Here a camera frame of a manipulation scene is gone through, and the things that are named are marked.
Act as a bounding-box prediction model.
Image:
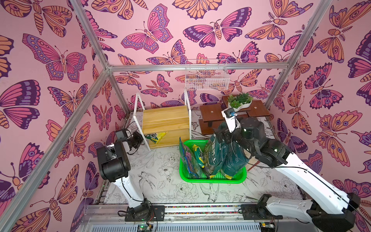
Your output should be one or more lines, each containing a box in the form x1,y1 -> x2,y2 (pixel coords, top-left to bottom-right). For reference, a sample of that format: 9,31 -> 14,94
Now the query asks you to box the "green fertilizer bag plant picture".
203,134 -> 229,179

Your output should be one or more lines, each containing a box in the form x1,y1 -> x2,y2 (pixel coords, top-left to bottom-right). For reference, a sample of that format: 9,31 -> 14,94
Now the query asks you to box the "small green seed packet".
146,132 -> 167,144

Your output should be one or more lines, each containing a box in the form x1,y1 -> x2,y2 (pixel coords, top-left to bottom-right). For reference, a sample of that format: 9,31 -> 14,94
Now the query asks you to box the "dark green fertilizer bag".
221,142 -> 250,180

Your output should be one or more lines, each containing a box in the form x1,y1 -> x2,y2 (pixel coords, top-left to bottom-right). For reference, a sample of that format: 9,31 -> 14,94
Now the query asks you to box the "blue edged soil bag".
179,137 -> 202,179

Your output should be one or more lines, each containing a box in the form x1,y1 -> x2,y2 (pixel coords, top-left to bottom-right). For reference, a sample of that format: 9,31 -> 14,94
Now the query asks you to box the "small yellow fertilizer packet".
192,145 -> 204,168

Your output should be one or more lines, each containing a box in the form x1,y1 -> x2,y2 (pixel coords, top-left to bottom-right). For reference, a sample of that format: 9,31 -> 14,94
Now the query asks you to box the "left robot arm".
97,129 -> 157,223

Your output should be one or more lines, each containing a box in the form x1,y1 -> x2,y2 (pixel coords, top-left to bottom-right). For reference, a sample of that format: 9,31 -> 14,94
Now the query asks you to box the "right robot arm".
215,117 -> 360,232

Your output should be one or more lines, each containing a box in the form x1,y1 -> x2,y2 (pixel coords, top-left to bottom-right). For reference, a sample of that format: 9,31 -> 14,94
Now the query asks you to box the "white wood shelf rack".
132,90 -> 192,150

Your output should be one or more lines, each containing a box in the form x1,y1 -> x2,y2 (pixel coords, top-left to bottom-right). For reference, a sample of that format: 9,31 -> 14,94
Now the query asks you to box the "brown wooden plant stand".
199,100 -> 270,135

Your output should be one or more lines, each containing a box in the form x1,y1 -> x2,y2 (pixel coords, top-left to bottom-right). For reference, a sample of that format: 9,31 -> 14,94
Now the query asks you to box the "cream work glove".
245,157 -> 260,172

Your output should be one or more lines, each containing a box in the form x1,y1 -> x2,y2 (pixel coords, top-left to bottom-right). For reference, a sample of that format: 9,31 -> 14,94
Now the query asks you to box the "succulent in white pot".
228,93 -> 253,112

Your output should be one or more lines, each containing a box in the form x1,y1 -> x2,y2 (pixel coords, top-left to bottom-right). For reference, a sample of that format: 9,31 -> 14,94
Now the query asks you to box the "green plastic basket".
179,140 -> 247,185

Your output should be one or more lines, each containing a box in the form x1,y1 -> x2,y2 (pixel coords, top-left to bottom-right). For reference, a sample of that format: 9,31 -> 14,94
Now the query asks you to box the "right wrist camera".
221,108 -> 241,133

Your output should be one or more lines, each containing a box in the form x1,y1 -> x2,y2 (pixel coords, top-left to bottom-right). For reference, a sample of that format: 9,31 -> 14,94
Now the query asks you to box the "white wire basket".
184,63 -> 230,91

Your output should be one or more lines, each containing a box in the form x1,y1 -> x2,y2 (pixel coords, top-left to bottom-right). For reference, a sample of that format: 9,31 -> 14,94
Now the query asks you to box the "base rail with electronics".
78,203 -> 318,232

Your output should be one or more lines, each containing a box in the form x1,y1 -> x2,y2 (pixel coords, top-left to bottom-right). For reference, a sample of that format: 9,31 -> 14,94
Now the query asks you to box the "aluminium frame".
0,0 -> 334,232

